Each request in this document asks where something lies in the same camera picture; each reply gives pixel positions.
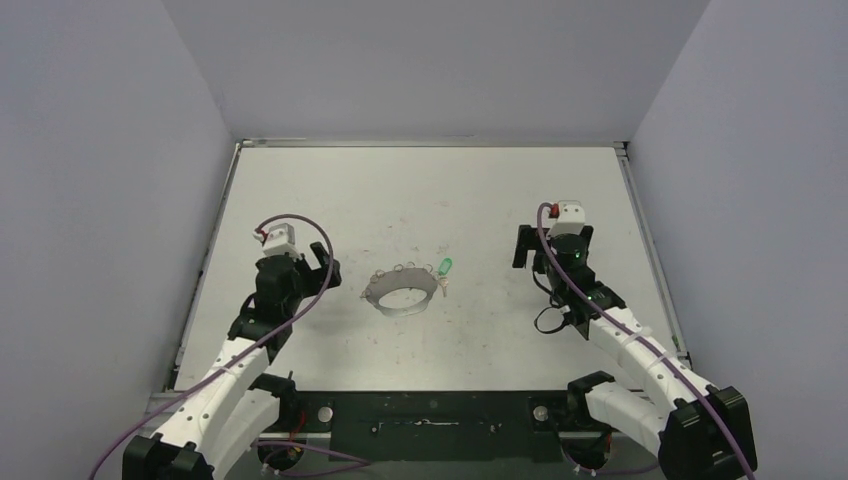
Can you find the aluminium frame rail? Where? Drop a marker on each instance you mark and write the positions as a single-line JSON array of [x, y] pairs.
[[167, 404]]

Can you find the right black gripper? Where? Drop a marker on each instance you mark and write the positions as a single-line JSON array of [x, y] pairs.
[[525, 245]]

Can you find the key with green tag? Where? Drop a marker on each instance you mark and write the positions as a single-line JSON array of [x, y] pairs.
[[444, 267]]

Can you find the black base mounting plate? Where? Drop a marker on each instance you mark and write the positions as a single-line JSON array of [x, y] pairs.
[[443, 425]]

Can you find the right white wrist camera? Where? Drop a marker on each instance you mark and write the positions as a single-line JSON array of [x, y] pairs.
[[568, 216]]

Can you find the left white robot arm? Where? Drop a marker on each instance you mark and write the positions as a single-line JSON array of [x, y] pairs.
[[237, 399]]

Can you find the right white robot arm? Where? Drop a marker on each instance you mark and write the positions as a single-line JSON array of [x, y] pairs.
[[694, 429]]

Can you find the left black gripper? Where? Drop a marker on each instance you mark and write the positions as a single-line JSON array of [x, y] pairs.
[[314, 275]]

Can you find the large metal keyring plate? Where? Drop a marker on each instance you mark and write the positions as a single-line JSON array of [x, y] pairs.
[[403, 290]]

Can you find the key with red tag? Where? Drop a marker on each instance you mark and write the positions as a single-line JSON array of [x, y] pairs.
[[443, 283]]

